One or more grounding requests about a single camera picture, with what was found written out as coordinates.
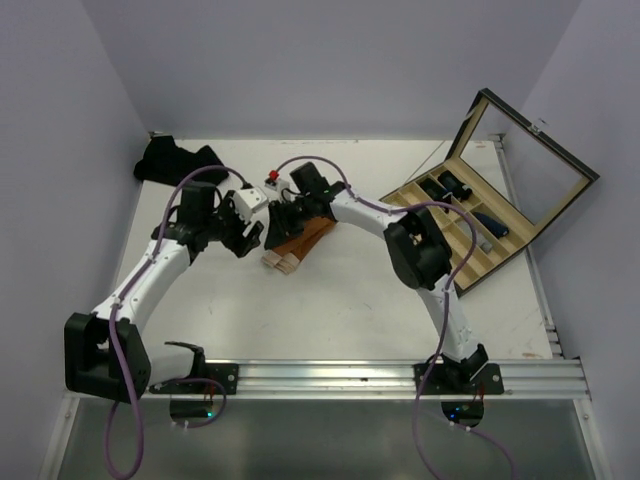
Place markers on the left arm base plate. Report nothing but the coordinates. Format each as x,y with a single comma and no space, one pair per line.
226,374

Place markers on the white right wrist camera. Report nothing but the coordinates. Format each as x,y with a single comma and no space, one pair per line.
274,182

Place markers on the aluminium front rail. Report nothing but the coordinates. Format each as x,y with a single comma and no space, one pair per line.
541,379

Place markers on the grey underwear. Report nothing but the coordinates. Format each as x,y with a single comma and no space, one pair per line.
481,241

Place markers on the black rolled underwear in box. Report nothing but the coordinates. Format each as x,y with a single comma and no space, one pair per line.
445,187

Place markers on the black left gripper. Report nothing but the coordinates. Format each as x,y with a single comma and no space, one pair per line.
238,243

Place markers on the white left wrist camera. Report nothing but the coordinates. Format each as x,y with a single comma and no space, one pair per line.
248,202

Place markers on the aluminium table edge rail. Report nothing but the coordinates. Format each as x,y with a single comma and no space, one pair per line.
541,298

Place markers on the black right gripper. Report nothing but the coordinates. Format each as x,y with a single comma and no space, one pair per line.
282,227

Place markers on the black beige compartment box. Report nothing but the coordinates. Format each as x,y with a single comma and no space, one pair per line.
547,177

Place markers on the brown underwear cream waistband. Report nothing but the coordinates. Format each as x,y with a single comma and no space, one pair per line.
287,258

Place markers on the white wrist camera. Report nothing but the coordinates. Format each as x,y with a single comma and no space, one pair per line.
274,182
248,202

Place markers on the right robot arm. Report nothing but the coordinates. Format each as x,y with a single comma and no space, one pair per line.
419,253

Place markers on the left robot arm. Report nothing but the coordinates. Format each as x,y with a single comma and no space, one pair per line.
104,353

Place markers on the navy rolled underwear in box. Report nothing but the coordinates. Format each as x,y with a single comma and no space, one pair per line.
494,226

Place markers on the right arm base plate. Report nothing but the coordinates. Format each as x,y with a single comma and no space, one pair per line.
446,380

